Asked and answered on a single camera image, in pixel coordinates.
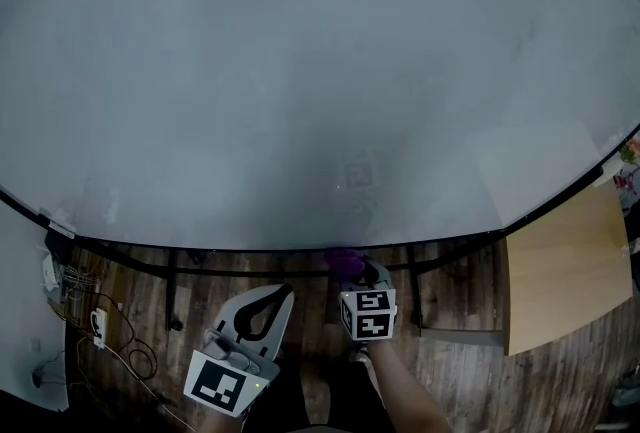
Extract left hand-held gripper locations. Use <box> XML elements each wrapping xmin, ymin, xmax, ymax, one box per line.
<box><xmin>183</xmin><ymin>283</ymin><xmax>296</xmax><ymax>418</ymax></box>

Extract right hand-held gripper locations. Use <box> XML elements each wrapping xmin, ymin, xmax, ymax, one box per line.
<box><xmin>331</xmin><ymin>258</ymin><xmax>399</xmax><ymax>342</ymax></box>

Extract purple cloth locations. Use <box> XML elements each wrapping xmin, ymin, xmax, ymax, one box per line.
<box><xmin>323</xmin><ymin>248</ymin><xmax>366</xmax><ymax>278</ymax></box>

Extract large whiteboard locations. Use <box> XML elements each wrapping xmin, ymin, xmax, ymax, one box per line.
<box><xmin>0</xmin><ymin>0</ymin><xmax>640</xmax><ymax>252</ymax></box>

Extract person's right forearm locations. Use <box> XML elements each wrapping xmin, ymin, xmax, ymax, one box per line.
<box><xmin>367</xmin><ymin>339</ymin><xmax>454</xmax><ymax>433</ymax></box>

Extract person's left forearm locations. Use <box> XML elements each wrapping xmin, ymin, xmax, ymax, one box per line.
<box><xmin>192</xmin><ymin>408</ymin><xmax>249</xmax><ymax>433</ymax></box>

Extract person's black trousers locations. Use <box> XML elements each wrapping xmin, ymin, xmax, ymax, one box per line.
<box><xmin>279</xmin><ymin>360</ymin><xmax>396</xmax><ymax>433</ymax></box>

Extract white power strip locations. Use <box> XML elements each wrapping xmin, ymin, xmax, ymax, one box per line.
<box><xmin>89</xmin><ymin>308</ymin><xmax>109</xmax><ymax>350</ymax></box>

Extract light wooden table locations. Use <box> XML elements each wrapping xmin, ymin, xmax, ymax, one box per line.
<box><xmin>419</xmin><ymin>180</ymin><xmax>635</xmax><ymax>357</ymax></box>

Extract white network device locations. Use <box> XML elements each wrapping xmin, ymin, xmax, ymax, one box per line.
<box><xmin>40</xmin><ymin>253</ymin><xmax>61</xmax><ymax>292</ymax></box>

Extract white marker pen black cap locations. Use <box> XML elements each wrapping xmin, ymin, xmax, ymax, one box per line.
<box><xmin>38</xmin><ymin>208</ymin><xmax>76</xmax><ymax>241</ymax></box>

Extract white vase with flowers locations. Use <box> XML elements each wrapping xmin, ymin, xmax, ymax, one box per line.
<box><xmin>602</xmin><ymin>138</ymin><xmax>640</xmax><ymax>185</ymax></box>

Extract small red ornament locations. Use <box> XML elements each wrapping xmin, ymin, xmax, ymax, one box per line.
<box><xmin>612</xmin><ymin>170</ymin><xmax>640</xmax><ymax>196</ymax></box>

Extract black power cable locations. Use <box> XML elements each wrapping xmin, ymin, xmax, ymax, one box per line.
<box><xmin>94</xmin><ymin>290</ymin><xmax>159</xmax><ymax>382</ymax></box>

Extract bundle of white network cables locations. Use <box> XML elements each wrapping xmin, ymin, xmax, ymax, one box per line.
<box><xmin>59</xmin><ymin>268</ymin><xmax>101</xmax><ymax>295</ymax></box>

